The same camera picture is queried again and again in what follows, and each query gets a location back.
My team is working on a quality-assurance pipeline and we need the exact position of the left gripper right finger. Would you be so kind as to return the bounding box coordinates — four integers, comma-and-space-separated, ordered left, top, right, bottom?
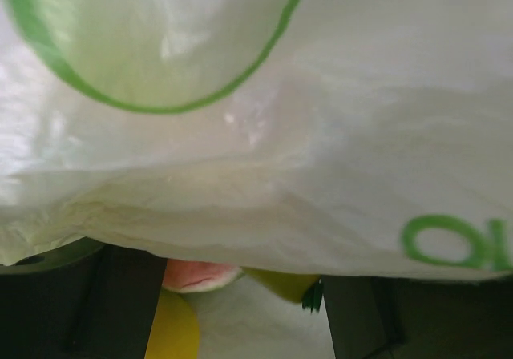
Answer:
322, 276, 512, 358

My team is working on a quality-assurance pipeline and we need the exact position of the yellow toy banana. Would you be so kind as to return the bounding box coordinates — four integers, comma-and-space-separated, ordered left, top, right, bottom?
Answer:
242, 268, 324, 313

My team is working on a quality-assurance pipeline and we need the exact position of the green plastic bag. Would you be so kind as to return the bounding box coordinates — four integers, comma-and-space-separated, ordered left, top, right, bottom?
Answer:
0, 0, 513, 359

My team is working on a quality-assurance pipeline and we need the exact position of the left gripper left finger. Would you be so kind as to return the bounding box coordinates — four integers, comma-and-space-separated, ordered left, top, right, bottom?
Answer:
1, 239, 166, 359

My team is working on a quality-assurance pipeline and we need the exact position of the yellow toy lemon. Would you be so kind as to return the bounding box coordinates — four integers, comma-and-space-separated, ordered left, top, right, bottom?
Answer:
144, 290, 200, 359

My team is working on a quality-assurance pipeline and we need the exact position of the watermelon slice toy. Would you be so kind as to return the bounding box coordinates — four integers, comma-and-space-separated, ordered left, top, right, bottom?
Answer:
162, 259, 243, 293

